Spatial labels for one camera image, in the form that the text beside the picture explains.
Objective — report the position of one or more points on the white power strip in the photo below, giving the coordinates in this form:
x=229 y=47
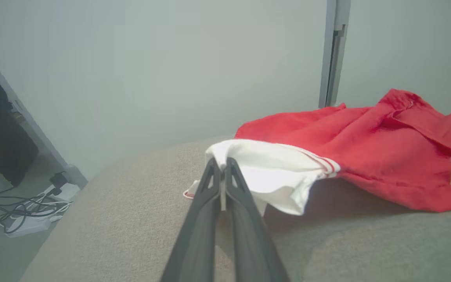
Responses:
x=33 y=227

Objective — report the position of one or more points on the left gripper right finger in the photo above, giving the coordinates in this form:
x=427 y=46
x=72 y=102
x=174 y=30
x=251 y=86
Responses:
x=249 y=243

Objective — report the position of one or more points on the black cabinet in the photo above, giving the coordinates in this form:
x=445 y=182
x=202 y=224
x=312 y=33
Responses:
x=2 y=145

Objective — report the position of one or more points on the grey metal partition post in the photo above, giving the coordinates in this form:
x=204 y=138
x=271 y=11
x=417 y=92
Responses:
x=329 y=47

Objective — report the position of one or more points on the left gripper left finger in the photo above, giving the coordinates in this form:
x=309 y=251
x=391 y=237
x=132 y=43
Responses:
x=196 y=243

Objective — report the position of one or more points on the red shirt with white sleeves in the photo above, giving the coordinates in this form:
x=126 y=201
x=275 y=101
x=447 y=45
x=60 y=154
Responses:
x=366 y=149

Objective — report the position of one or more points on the black power plug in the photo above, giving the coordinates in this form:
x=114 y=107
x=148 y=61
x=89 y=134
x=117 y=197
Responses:
x=58 y=181

